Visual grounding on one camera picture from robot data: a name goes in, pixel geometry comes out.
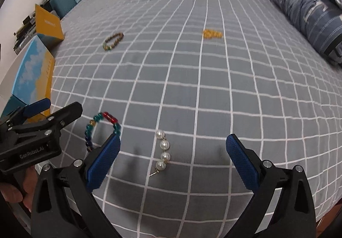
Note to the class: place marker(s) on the person's left hand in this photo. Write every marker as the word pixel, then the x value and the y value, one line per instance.
pixel 18 189

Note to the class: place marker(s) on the grey checked bed sheet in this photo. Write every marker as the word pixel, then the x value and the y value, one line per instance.
pixel 200 80

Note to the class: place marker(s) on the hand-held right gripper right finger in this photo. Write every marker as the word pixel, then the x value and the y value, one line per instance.
pixel 243 165

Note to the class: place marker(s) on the blue and yellow cardboard box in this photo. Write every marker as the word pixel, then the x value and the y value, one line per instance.
pixel 32 72

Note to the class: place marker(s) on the teal suitcase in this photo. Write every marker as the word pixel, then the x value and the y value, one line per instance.
pixel 64 2

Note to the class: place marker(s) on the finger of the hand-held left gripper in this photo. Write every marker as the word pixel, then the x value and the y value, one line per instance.
pixel 68 112
pixel 37 106

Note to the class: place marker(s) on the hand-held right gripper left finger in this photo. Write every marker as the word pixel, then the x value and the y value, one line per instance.
pixel 104 165

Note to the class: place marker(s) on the folded blue grey quilt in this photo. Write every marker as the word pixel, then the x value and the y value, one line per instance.
pixel 302 8

